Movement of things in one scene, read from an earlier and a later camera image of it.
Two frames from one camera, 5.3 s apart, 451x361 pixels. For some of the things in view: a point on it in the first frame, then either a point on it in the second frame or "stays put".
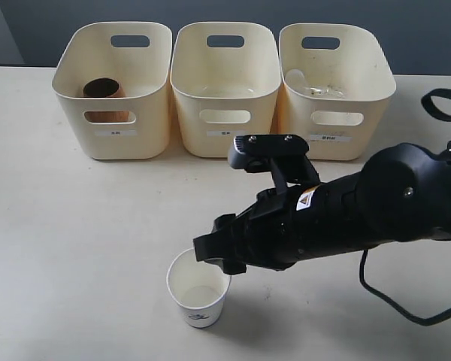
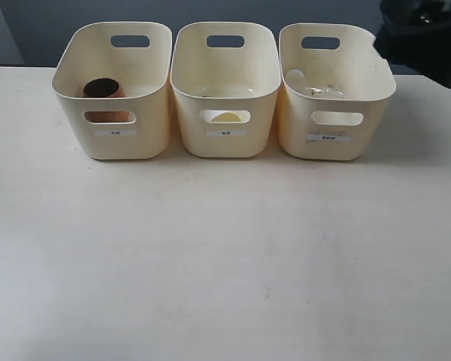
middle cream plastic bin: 225,77 stays put
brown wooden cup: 104,87 stays put
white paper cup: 199,287 → 227,116
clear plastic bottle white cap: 295,79 stays put
